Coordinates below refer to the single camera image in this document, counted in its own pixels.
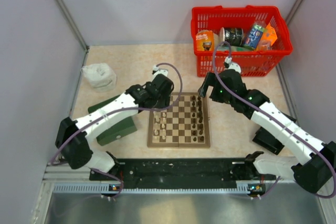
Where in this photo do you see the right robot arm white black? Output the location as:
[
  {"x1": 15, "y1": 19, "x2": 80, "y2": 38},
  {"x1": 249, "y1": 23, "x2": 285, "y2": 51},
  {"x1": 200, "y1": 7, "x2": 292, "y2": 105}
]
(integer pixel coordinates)
[{"x1": 198, "y1": 58, "x2": 335, "y2": 194}]

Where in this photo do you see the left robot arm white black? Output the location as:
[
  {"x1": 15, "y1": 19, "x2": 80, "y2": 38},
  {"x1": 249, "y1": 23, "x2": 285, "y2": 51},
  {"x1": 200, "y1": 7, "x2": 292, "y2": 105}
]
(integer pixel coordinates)
[{"x1": 55, "y1": 67, "x2": 174, "y2": 180}]

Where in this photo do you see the wooden chess board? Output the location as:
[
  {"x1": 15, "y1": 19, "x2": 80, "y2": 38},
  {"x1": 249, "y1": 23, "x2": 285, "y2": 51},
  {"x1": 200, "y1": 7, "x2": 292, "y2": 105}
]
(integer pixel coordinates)
[{"x1": 147, "y1": 92, "x2": 211, "y2": 148}]

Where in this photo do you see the red plastic basket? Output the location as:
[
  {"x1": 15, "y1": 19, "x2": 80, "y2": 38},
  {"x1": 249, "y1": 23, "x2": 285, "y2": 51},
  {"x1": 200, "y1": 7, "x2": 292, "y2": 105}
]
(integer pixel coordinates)
[{"x1": 191, "y1": 5, "x2": 293, "y2": 77}]

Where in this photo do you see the black cup noodle container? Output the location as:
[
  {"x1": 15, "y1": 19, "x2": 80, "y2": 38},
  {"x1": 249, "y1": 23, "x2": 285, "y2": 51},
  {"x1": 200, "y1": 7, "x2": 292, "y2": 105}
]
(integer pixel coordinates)
[{"x1": 219, "y1": 27, "x2": 244, "y2": 46}]

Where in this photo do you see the blue snack bag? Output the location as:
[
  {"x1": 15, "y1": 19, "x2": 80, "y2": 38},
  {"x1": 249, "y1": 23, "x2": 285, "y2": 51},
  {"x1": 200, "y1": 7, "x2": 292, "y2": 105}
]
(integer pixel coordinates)
[{"x1": 242, "y1": 22, "x2": 266, "y2": 50}]

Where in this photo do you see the orange razor package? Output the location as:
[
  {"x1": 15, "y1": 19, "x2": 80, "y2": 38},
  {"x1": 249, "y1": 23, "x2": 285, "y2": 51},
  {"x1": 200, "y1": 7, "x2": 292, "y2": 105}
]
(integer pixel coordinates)
[{"x1": 195, "y1": 30, "x2": 214, "y2": 51}]

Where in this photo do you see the green plastic tray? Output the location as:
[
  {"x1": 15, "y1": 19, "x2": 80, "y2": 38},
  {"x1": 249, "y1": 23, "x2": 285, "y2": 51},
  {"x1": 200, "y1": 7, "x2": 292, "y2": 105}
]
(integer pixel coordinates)
[{"x1": 88, "y1": 95, "x2": 137, "y2": 146}]

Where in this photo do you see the orange snack package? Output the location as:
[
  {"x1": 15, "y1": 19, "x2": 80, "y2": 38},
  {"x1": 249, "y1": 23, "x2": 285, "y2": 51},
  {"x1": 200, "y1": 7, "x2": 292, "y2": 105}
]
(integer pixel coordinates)
[{"x1": 257, "y1": 23, "x2": 278, "y2": 51}]

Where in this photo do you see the black plastic tray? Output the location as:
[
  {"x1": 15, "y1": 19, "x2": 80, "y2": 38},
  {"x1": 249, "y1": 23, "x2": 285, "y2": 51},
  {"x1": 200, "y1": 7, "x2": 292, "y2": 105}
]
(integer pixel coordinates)
[{"x1": 253, "y1": 127, "x2": 284, "y2": 155}]

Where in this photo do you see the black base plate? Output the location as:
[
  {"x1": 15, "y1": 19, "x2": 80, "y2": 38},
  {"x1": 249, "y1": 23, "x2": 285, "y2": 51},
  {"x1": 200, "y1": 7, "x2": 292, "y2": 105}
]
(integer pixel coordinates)
[{"x1": 89, "y1": 157, "x2": 268, "y2": 189}]

